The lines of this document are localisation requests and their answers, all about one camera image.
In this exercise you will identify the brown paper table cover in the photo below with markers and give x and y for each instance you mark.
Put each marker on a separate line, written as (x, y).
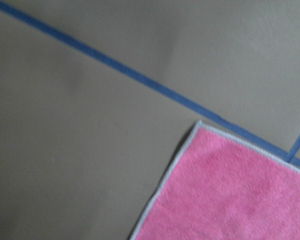
(97, 96)

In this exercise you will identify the pink towel with grey back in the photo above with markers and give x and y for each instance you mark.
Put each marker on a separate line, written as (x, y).
(221, 187)

